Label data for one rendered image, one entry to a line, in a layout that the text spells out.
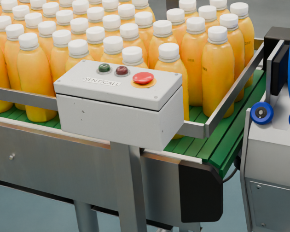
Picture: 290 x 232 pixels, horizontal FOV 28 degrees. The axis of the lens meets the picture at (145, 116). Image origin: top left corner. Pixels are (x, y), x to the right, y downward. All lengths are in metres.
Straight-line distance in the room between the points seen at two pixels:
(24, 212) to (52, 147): 1.27
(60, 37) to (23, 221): 1.37
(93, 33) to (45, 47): 0.13
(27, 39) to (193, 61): 0.35
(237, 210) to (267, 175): 1.23
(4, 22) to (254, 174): 0.64
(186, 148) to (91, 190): 0.25
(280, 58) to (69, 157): 0.48
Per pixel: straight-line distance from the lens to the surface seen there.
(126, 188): 1.09
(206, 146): 1.15
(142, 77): 0.96
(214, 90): 1.20
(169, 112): 0.96
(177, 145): 1.16
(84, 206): 1.33
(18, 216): 2.49
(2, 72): 1.33
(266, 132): 1.15
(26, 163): 1.33
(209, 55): 1.17
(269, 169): 1.17
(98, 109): 0.98
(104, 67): 1.01
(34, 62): 1.23
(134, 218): 1.13
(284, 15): 4.26
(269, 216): 1.29
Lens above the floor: 1.54
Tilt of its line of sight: 31 degrees down
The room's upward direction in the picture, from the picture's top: 5 degrees counter-clockwise
